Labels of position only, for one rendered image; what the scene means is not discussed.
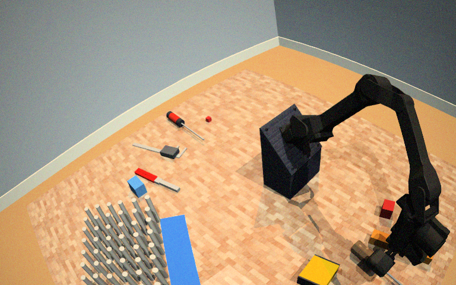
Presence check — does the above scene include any orange rectangular bar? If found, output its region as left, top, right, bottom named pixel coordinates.
left=368, top=229, right=433, bottom=265

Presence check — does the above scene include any blue cube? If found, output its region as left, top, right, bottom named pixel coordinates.
left=127, top=175, right=147, bottom=198

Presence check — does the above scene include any blue flat strip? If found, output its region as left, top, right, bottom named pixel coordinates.
left=160, top=215, right=200, bottom=285

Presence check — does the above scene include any red and black screwdriver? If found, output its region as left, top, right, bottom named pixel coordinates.
left=166, top=111, right=204, bottom=140

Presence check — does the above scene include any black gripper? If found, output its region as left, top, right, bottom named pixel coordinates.
left=366, top=223, right=414, bottom=277

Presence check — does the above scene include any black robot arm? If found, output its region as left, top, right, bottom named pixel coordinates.
left=280, top=74, right=450, bottom=266

